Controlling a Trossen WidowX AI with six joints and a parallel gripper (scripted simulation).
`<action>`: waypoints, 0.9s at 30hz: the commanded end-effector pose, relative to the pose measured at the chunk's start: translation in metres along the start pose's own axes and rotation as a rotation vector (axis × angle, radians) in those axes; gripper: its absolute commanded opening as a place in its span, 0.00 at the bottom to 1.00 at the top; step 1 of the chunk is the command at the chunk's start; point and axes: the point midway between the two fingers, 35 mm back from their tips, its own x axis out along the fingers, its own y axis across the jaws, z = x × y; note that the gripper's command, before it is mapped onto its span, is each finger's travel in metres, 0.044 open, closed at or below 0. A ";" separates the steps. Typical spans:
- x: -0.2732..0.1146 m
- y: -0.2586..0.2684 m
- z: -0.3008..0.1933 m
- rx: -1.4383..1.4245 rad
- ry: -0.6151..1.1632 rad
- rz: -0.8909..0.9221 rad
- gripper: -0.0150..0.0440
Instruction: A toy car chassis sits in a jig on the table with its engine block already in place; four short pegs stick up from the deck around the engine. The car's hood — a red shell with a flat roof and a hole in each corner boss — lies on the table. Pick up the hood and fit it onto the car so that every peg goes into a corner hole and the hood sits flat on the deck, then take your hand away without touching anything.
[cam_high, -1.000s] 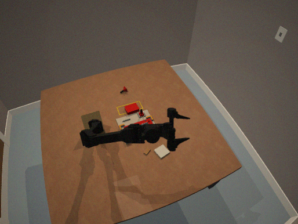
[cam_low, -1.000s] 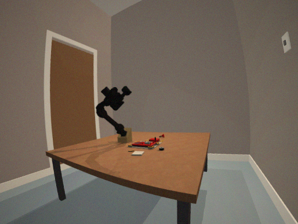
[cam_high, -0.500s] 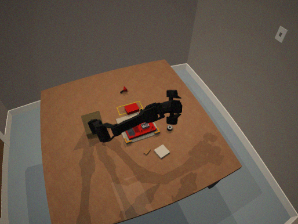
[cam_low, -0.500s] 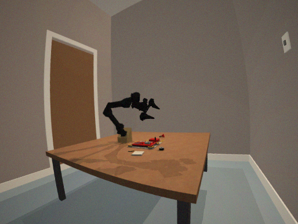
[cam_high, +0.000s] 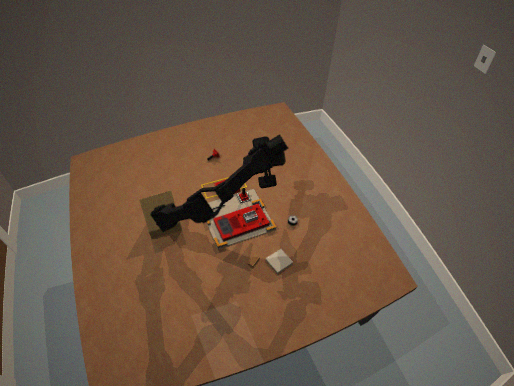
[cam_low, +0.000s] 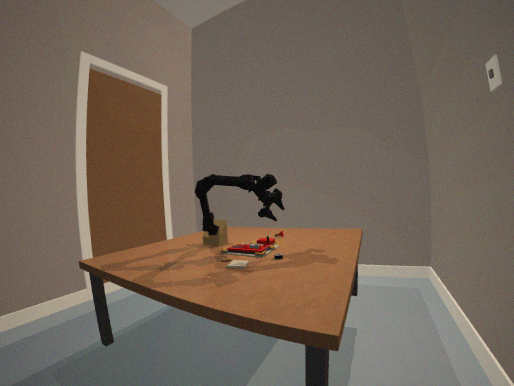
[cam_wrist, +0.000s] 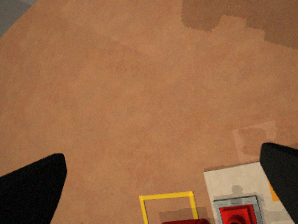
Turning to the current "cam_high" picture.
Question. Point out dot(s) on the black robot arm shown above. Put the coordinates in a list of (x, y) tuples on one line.
[(259, 159)]

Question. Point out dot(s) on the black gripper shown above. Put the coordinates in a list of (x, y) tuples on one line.
[(267, 180)]

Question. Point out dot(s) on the beige flat square tile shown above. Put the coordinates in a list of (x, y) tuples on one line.
[(279, 261)]

